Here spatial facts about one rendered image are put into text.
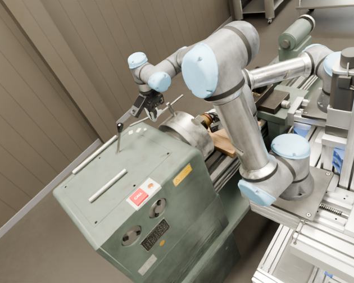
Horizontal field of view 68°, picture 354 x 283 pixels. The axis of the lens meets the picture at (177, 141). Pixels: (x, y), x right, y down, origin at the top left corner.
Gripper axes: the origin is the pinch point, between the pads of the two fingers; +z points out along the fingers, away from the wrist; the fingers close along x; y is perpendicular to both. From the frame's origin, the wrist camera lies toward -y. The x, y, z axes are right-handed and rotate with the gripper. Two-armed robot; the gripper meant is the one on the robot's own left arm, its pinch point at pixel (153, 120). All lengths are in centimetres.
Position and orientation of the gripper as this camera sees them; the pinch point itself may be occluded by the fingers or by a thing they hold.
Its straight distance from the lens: 128.6
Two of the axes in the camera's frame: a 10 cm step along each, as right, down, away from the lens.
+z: 1.6, 6.0, 7.8
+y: 6.8, -6.4, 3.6
